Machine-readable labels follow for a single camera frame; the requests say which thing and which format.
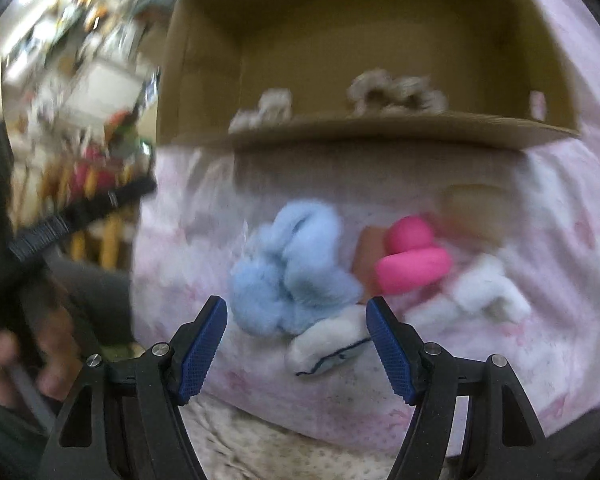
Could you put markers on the white sock with dark trim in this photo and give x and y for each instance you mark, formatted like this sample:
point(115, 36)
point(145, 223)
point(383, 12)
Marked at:
point(325, 342)

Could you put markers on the person's left hand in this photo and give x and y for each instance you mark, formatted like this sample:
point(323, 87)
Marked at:
point(55, 360)

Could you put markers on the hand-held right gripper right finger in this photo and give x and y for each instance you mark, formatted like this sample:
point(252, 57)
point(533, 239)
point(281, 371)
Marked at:
point(390, 350)

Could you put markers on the person's grey trousers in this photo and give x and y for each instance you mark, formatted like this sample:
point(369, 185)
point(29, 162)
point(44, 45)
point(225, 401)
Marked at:
point(95, 300)

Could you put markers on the pink rubber duck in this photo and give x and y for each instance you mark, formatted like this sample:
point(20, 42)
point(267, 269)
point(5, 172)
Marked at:
point(410, 265)

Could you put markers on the light blue fluffy sock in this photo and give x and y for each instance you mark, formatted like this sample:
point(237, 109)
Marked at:
point(300, 270)

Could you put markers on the orange-brown soft piece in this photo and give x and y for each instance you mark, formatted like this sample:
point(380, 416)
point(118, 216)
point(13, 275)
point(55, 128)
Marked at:
point(370, 255)

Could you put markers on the brown cardboard box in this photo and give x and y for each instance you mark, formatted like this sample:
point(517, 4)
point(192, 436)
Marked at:
point(305, 50)

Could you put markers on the white fluffy sock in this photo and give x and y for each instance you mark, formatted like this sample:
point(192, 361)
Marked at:
point(485, 290)

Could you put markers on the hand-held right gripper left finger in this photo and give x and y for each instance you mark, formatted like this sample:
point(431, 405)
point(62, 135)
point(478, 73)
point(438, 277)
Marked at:
point(202, 350)

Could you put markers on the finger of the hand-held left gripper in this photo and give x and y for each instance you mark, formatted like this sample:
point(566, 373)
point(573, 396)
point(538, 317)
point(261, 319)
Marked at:
point(40, 240)

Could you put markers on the beige soft piece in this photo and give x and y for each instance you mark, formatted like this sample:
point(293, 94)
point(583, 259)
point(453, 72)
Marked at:
point(475, 210)

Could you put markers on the yellow wooden rack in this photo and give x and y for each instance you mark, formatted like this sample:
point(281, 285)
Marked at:
point(107, 245)

